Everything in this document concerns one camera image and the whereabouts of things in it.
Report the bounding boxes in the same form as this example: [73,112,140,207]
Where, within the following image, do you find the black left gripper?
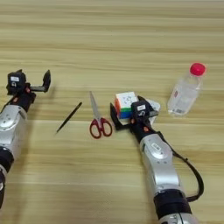
[11,68,52,113]

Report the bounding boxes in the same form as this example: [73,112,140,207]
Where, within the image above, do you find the black pen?
[55,101,83,135]

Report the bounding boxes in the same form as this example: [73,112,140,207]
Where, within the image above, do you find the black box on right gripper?
[130,100,153,121]

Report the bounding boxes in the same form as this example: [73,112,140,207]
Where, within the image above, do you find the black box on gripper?
[130,100,153,121]
[6,71,28,96]

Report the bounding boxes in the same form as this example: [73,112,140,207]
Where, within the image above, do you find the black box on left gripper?
[6,71,28,96]

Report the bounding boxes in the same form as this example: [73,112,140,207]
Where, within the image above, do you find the multicoloured puzzle cube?
[114,91,139,120]

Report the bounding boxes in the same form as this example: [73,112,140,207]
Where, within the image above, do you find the clear bottle with red cap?
[166,62,207,117]

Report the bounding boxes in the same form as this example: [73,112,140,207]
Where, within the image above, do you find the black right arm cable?
[157,130,205,203]

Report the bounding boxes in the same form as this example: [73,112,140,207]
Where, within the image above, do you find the red handled scissors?
[88,91,114,140]

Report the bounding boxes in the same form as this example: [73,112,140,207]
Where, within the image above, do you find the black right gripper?
[109,95,160,144]

